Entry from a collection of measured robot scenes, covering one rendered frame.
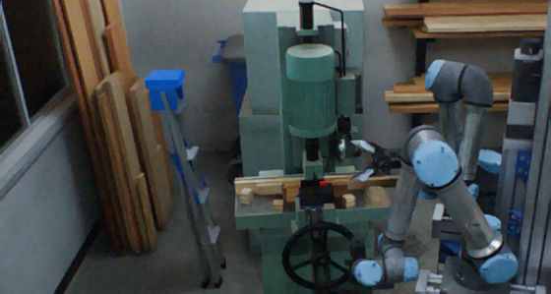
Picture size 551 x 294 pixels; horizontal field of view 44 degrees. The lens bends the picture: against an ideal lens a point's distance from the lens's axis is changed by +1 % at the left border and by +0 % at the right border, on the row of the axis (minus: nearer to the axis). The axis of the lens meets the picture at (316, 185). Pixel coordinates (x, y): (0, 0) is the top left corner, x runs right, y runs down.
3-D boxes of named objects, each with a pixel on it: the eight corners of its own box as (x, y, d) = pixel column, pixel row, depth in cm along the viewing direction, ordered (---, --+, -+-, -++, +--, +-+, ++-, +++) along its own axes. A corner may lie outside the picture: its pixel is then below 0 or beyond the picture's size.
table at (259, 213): (234, 243, 247) (233, 229, 244) (236, 203, 274) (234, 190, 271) (397, 233, 251) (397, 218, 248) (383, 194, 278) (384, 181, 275)
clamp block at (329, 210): (296, 232, 247) (295, 210, 243) (294, 213, 259) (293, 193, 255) (336, 229, 248) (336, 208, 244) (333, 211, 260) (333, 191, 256)
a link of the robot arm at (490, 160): (496, 195, 259) (499, 163, 253) (462, 187, 266) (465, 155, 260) (507, 183, 268) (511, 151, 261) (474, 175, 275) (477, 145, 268)
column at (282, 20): (283, 193, 289) (275, 26, 255) (281, 170, 308) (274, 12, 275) (336, 190, 290) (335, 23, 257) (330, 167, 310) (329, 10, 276)
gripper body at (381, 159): (374, 155, 239) (407, 154, 239) (370, 147, 247) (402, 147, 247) (374, 176, 241) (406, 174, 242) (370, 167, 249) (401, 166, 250)
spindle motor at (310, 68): (289, 141, 248) (286, 58, 234) (287, 122, 264) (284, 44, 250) (337, 138, 250) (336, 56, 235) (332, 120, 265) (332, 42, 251)
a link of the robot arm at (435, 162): (511, 250, 218) (434, 119, 194) (527, 277, 204) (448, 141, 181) (477, 267, 220) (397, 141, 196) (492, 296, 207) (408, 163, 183)
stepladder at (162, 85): (193, 290, 364) (140, 83, 310) (202, 264, 386) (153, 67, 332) (223, 288, 363) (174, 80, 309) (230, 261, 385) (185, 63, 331)
